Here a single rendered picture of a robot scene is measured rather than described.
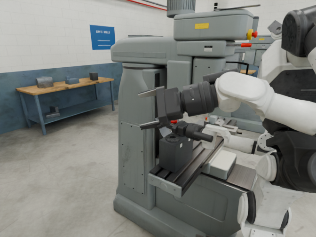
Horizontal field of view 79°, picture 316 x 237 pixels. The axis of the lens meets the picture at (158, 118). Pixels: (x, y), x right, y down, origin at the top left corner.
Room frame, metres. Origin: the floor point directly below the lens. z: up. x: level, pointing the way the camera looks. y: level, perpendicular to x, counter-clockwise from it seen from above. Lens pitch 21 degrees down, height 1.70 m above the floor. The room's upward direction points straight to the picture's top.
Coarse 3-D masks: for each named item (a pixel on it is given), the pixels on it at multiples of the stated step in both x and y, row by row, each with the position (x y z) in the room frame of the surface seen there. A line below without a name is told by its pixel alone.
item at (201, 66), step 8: (200, 56) 1.36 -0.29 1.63; (200, 64) 1.33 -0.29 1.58; (208, 64) 1.30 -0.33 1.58; (216, 64) 1.29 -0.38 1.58; (224, 64) 1.37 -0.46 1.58; (192, 72) 1.38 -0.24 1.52; (200, 72) 1.33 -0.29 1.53; (208, 72) 1.30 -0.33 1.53; (192, 80) 1.37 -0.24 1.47; (200, 80) 1.33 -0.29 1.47
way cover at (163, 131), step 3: (156, 120) 1.47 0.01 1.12; (177, 120) 1.68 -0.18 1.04; (165, 126) 1.52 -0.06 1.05; (159, 129) 1.45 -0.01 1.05; (162, 129) 1.48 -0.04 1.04; (165, 129) 1.50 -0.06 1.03; (168, 129) 1.53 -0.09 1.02; (162, 132) 1.46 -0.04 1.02; (165, 132) 1.48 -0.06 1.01; (168, 132) 1.51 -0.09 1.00; (162, 135) 1.43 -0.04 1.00
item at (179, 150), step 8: (168, 136) 1.06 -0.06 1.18; (176, 136) 1.06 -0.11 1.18; (184, 136) 1.08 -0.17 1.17; (160, 144) 1.03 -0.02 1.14; (168, 144) 0.99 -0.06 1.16; (176, 144) 0.98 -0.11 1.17; (184, 144) 1.04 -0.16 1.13; (192, 144) 1.13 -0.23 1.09; (160, 152) 1.03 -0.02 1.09; (168, 152) 0.99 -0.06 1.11; (176, 152) 0.97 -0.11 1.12; (184, 152) 1.05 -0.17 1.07; (160, 160) 1.03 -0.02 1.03; (168, 160) 0.99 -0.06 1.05; (176, 160) 0.97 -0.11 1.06; (184, 160) 1.05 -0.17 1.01; (168, 168) 0.99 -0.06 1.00; (176, 168) 0.98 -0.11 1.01
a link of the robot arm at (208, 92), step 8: (216, 72) 0.55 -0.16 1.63; (224, 72) 0.54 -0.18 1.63; (208, 80) 0.53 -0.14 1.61; (216, 80) 0.51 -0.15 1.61; (200, 88) 0.50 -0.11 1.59; (208, 88) 0.49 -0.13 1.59; (216, 88) 0.49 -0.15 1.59; (200, 96) 0.48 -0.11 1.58; (208, 96) 0.48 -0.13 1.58; (216, 96) 0.49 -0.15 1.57; (224, 96) 0.47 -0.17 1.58; (208, 104) 0.48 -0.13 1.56; (216, 104) 0.49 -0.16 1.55; (224, 104) 0.49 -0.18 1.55; (232, 104) 0.49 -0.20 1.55; (208, 112) 0.50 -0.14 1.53
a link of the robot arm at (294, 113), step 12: (276, 96) 0.44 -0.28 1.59; (276, 108) 0.43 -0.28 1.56; (288, 108) 0.42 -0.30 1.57; (300, 108) 0.41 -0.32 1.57; (312, 108) 0.40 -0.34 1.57; (276, 120) 0.43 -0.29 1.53; (288, 120) 0.41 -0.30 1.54; (300, 120) 0.40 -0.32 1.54; (312, 120) 0.39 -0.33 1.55; (312, 132) 0.39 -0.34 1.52
